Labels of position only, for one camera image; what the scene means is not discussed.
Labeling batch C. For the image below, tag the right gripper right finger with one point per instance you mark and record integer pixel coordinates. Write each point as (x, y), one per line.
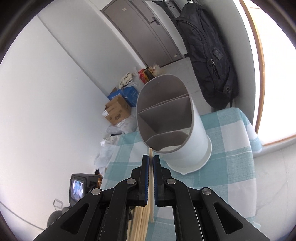
(199, 214)

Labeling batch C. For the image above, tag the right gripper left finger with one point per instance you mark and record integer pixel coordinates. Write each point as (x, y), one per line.
(103, 214)

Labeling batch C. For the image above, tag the wooden chopstick on table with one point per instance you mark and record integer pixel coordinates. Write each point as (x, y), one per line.
(133, 224)
(143, 222)

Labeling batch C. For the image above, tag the teal checked tablecloth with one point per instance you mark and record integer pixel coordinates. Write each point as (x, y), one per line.
(229, 171)

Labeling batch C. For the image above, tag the white plastic bags pile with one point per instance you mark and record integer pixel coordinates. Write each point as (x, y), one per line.
(109, 143)

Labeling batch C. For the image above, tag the white utensil holder cylinder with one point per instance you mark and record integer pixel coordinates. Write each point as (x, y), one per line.
(169, 123)

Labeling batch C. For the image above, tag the brown cardboard box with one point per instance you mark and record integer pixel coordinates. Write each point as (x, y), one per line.
(117, 110)

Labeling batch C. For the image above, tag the blue cardboard box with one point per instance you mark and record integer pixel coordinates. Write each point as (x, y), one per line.
(130, 94)

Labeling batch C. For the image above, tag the cream cloth bundle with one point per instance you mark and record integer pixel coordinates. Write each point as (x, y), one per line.
(128, 78)

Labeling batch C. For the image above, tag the red orange snack bag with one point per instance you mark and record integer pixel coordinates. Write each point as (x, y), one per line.
(145, 75)

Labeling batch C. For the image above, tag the beige paper bag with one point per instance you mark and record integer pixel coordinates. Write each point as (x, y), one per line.
(155, 70)

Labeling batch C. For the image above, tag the black backpack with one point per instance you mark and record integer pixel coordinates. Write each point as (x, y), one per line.
(209, 56)

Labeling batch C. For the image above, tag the grey door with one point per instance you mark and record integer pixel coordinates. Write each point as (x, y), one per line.
(143, 31)

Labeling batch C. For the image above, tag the black camera with screen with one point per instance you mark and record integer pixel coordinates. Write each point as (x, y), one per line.
(80, 185)

